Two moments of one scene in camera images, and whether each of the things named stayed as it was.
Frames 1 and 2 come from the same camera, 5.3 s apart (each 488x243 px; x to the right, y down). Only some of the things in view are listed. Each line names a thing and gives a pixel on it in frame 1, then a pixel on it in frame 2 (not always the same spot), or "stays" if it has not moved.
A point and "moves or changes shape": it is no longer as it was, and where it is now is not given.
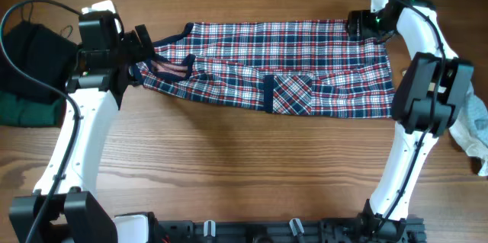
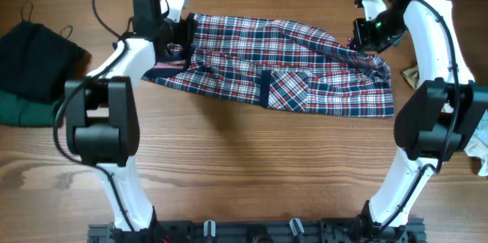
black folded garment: (38, 52) stays
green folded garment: (20, 113) stays
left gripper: (137, 54) -> (184, 29)
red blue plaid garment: (299, 67) moves or changes shape
